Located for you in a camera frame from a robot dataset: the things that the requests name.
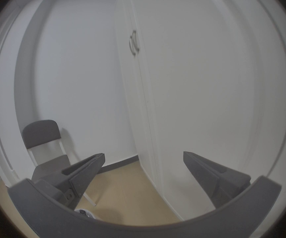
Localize white wardrobe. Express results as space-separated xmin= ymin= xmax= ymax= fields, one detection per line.
xmin=114 ymin=0 xmax=286 ymax=221

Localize white chair grey cushions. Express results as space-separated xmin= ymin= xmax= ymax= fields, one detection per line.
xmin=22 ymin=120 xmax=97 ymax=206

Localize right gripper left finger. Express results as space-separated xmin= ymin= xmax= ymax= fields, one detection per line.
xmin=36 ymin=153 xmax=106 ymax=210

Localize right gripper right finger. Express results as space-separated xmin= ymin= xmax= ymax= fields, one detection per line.
xmin=183 ymin=151 xmax=251 ymax=208

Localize clear plastic bag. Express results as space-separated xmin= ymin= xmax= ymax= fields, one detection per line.
xmin=75 ymin=209 xmax=103 ymax=220

